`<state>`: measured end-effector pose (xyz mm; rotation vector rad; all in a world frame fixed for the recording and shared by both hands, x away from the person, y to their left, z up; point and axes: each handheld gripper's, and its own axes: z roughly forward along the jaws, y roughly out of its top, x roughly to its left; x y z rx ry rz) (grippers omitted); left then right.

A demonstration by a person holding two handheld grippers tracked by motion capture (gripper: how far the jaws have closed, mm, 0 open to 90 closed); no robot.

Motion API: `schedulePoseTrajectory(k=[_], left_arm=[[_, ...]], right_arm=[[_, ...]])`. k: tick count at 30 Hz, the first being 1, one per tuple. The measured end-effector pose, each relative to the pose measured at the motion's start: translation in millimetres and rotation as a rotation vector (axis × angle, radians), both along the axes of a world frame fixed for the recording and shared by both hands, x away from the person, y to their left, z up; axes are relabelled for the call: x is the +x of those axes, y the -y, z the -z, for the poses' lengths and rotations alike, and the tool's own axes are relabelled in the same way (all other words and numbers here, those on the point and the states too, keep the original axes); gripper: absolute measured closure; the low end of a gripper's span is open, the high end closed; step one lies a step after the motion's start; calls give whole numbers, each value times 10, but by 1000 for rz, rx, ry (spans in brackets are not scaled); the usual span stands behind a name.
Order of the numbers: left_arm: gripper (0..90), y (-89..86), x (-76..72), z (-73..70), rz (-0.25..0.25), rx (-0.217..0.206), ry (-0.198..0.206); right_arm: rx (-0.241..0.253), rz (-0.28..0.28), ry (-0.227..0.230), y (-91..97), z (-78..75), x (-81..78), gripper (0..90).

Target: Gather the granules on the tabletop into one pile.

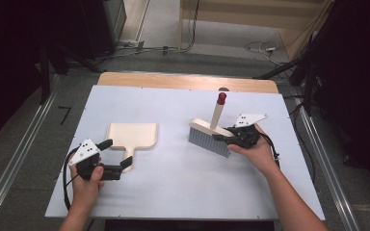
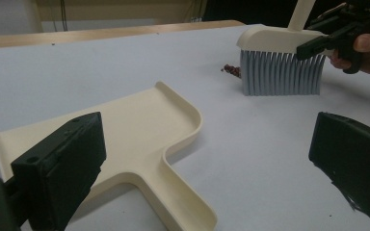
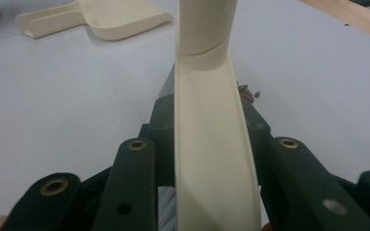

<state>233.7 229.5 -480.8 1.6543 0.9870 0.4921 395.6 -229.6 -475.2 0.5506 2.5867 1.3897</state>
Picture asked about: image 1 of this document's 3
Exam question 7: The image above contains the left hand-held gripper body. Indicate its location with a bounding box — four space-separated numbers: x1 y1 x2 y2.
67 138 123 182

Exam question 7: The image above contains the black hanging cable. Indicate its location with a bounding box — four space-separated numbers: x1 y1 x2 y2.
186 0 201 52

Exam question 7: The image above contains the black cabinet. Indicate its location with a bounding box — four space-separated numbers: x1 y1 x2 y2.
76 0 128 61

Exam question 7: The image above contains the white table board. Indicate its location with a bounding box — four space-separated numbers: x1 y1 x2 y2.
43 84 326 221

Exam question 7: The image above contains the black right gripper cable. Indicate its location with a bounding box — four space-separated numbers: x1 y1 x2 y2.
259 132 282 170

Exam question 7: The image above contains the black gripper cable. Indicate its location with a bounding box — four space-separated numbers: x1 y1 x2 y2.
62 145 82 212
259 132 282 170

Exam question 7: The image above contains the grey floor cable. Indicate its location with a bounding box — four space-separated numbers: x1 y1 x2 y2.
95 39 194 62

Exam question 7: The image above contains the wooden table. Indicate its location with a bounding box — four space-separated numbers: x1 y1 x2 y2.
96 71 279 94

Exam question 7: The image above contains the white floor cable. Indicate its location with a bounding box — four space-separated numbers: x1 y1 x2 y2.
244 39 285 66

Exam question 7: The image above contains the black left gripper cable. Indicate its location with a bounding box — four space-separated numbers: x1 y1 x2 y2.
62 145 82 212

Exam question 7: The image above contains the cream plastic dustpan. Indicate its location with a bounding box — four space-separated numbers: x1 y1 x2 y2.
105 122 159 173

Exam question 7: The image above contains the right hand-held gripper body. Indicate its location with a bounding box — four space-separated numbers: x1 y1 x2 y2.
226 113 269 149

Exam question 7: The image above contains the black metal stand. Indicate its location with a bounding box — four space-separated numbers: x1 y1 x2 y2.
252 0 338 114
39 40 101 106

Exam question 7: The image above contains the cream brush with grey bristles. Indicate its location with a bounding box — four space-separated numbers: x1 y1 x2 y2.
187 91 236 159

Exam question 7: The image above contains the aluminium floor rail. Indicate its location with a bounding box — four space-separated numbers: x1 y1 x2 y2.
0 72 63 231
288 95 362 231

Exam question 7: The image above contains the person's right hand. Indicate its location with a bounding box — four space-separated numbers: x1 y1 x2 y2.
226 123 281 177

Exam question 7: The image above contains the person's left hand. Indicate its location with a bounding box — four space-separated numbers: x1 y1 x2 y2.
69 159 106 212

